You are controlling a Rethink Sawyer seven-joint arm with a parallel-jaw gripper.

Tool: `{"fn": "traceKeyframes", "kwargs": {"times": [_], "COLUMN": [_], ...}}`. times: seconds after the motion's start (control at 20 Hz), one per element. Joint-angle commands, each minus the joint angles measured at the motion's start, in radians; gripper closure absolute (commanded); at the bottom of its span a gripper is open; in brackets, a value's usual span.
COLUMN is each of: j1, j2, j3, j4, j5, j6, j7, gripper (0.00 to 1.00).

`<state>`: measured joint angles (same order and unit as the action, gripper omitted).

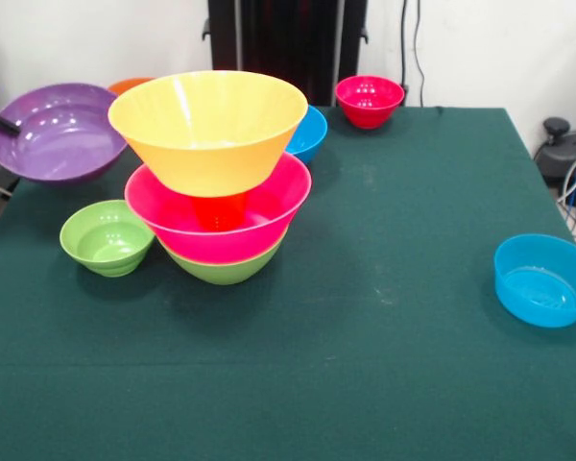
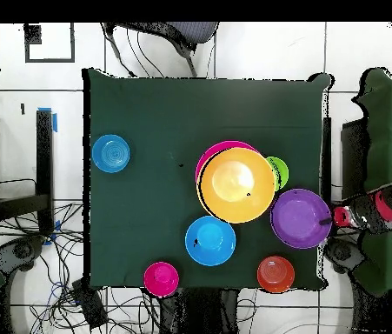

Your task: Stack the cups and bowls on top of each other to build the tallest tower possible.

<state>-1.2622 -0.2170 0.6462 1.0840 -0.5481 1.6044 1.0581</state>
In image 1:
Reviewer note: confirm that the large pink bowl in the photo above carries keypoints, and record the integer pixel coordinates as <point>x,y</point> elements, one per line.
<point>163,216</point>

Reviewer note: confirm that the small orange bowl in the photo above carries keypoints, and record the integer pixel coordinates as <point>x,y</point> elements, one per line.
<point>129,85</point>

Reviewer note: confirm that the large orange bowl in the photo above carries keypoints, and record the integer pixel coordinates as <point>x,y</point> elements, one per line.
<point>206,144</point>

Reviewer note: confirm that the small blue bowl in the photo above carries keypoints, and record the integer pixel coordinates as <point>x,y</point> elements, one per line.
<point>542,288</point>

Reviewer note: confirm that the medium blue bowl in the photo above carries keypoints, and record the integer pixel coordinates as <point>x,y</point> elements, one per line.
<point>309,134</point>

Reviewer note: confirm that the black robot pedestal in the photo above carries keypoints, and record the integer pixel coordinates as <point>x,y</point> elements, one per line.
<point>288,48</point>

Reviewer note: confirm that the medium green bowl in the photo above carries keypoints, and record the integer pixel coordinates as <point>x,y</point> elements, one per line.
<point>225,271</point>

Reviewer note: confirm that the purple bowl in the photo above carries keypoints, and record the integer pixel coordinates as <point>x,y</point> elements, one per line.
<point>62,144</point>

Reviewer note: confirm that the small green bowl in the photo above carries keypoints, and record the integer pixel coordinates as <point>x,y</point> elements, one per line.
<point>103,237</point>

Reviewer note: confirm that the orange cup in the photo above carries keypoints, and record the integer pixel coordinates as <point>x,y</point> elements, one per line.
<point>218,211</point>

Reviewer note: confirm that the dark green tablecloth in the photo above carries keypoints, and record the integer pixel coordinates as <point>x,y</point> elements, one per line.
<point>317,360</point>

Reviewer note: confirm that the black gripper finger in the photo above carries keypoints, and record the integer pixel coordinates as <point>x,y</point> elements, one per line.
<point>2,125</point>

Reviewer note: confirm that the small pink-red bowl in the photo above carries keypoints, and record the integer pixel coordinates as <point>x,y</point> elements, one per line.
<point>369,108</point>

